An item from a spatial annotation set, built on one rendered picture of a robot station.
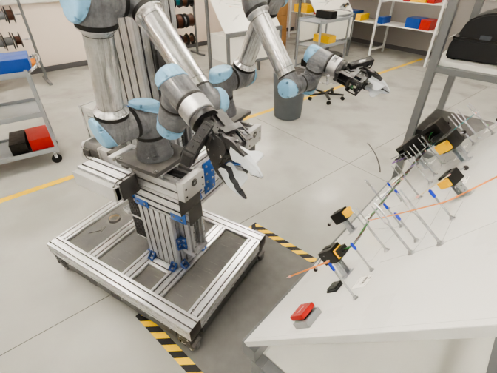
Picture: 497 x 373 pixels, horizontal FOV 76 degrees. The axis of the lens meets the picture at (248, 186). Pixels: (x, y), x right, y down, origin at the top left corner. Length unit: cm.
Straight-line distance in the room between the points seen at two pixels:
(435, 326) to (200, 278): 165
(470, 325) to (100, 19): 102
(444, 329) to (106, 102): 104
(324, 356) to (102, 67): 112
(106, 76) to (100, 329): 160
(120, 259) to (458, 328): 203
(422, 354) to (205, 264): 134
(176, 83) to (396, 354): 104
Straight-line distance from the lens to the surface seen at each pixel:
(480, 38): 170
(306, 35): 736
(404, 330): 61
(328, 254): 92
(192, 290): 202
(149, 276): 215
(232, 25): 562
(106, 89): 112
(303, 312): 82
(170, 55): 98
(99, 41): 106
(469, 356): 133
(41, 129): 417
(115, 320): 228
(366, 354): 120
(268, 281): 229
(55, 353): 231
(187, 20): 778
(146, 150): 130
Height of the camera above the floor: 182
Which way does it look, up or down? 36 degrees down
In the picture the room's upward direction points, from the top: straight up
